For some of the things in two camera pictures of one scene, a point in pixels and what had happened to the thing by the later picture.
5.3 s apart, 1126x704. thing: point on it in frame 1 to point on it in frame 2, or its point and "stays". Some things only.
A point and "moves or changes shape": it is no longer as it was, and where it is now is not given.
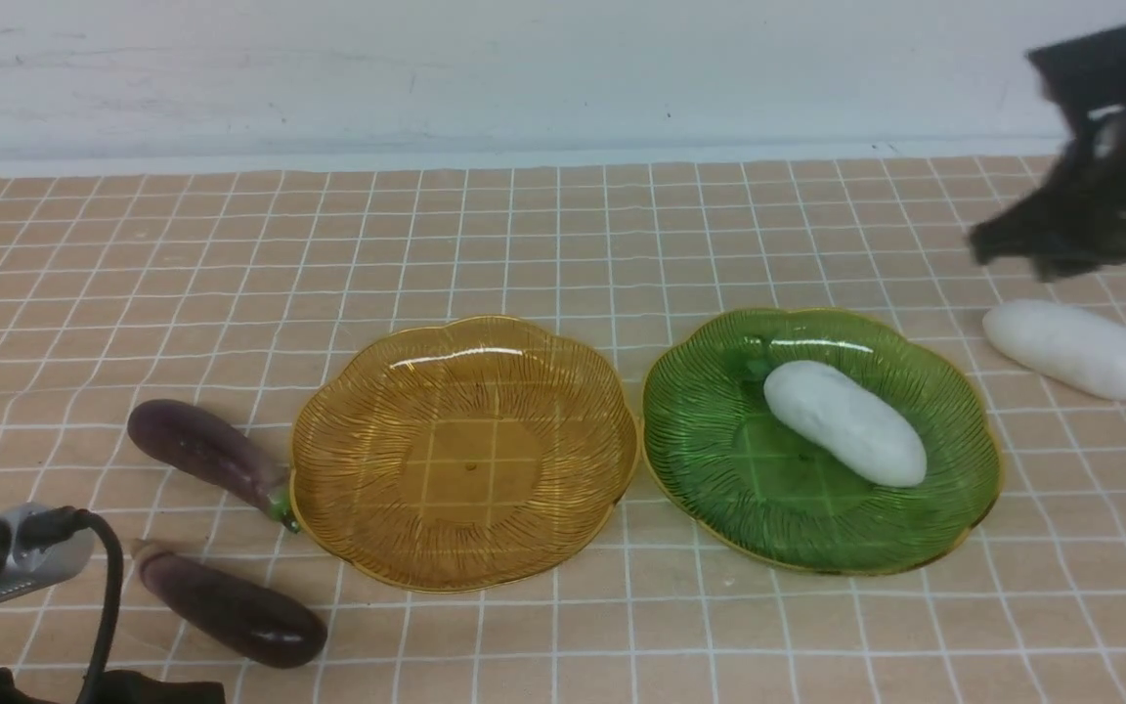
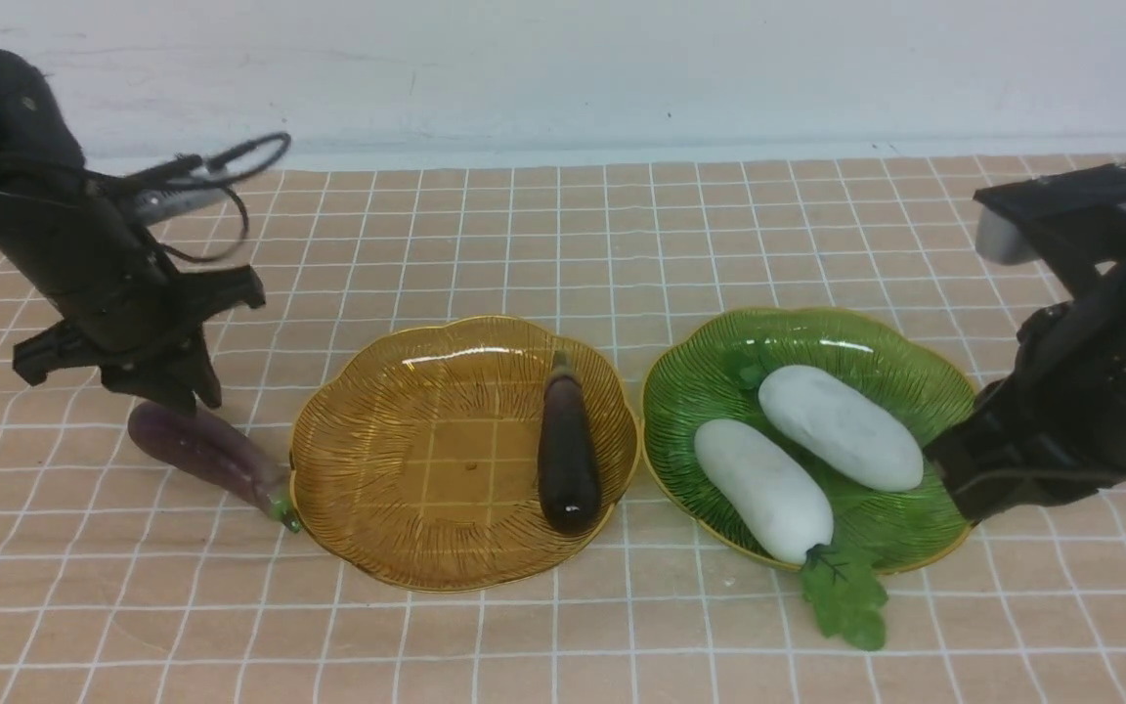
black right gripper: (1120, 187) to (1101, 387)
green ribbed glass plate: (745, 482) stays
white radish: (1072, 348) moves or changes shape
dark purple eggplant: (253, 621) to (570, 476)
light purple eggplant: (197, 442) stays
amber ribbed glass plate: (462, 454) stays
